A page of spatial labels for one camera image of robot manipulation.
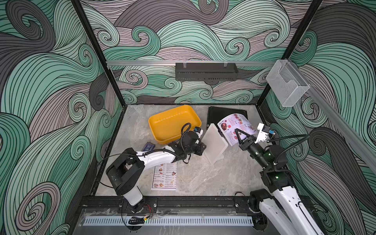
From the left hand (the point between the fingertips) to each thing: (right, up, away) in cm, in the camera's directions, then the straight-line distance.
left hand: (205, 144), depth 83 cm
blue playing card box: (-36, -4, +10) cm, 37 cm away
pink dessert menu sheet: (+10, +12, -12) cm, 20 cm away
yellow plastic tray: (-26, +8, +26) cm, 38 cm away
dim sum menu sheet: (-24, -19, 0) cm, 31 cm away
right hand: (+11, +10, -16) cm, 22 cm away
